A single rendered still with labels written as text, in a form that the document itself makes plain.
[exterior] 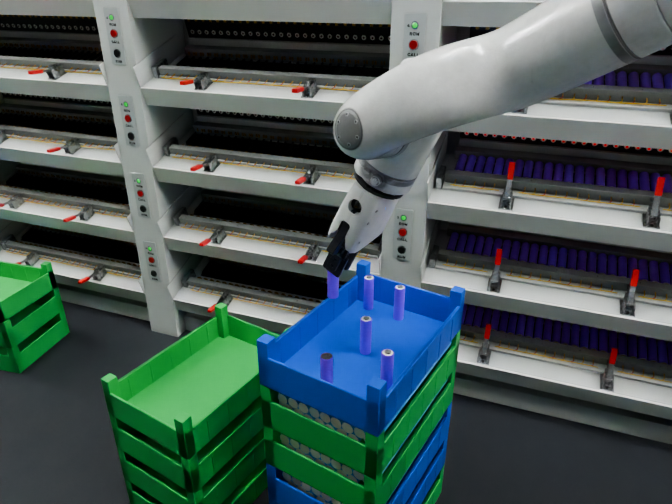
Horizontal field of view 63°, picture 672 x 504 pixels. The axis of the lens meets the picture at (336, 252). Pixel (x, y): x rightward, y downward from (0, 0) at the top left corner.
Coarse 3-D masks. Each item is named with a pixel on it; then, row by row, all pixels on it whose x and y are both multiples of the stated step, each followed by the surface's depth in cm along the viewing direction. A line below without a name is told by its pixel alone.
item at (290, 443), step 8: (432, 400) 93; (416, 424) 88; (288, 440) 85; (296, 448) 85; (304, 448) 83; (312, 456) 83; (320, 456) 82; (328, 464) 82; (336, 464) 81; (344, 472) 80; (352, 472) 80
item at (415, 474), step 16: (448, 416) 102; (432, 432) 105; (448, 432) 105; (432, 448) 98; (416, 464) 92; (272, 480) 90; (416, 480) 93; (272, 496) 91; (288, 496) 89; (304, 496) 86; (400, 496) 88
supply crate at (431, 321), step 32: (352, 288) 100; (384, 288) 100; (416, 288) 96; (320, 320) 92; (352, 320) 96; (384, 320) 96; (416, 320) 96; (448, 320) 87; (288, 352) 86; (320, 352) 88; (352, 352) 88; (416, 352) 88; (288, 384) 78; (320, 384) 74; (352, 384) 81; (384, 384) 70; (416, 384) 81; (352, 416) 73; (384, 416) 72
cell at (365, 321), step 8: (360, 320) 85; (368, 320) 85; (360, 328) 86; (368, 328) 85; (360, 336) 86; (368, 336) 86; (360, 344) 87; (368, 344) 87; (360, 352) 88; (368, 352) 87
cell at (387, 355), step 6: (384, 354) 77; (390, 354) 77; (384, 360) 77; (390, 360) 77; (384, 366) 78; (390, 366) 78; (384, 372) 78; (390, 372) 78; (384, 378) 79; (390, 378) 79; (390, 384) 79
